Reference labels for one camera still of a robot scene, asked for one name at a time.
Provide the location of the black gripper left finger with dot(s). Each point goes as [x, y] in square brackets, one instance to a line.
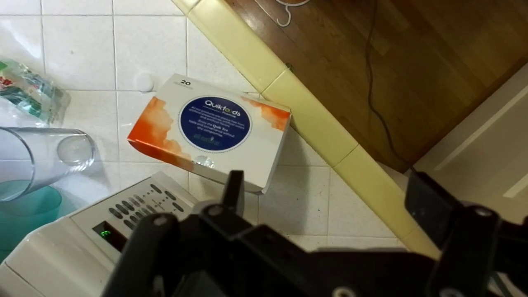
[149, 253]

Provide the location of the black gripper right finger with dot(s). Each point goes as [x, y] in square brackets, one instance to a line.
[472, 248]

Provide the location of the white box orange blue print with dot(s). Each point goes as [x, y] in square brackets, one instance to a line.
[215, 124]

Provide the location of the cream panelled room door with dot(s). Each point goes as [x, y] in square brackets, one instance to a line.
[479, 154]

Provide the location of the white microwave oven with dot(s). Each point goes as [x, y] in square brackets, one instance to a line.
[59, 258]

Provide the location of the clear drinking glass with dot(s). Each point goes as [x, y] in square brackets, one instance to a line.
[38, 159]

